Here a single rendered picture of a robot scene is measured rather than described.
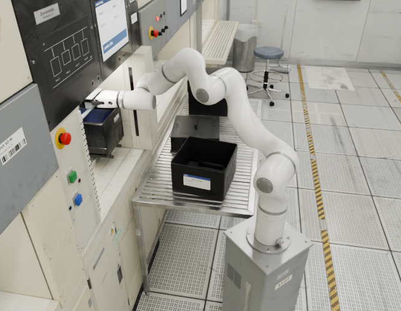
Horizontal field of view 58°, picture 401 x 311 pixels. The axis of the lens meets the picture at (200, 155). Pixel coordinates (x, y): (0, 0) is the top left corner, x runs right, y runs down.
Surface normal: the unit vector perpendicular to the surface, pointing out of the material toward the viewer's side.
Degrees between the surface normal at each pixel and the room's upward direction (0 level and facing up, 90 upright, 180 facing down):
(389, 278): 0
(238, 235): 0
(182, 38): 90
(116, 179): 0
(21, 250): 90
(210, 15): 90
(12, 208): 90
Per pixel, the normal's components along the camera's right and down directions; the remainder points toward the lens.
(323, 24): -0.17, 0.55
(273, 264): 0.00, -0.83
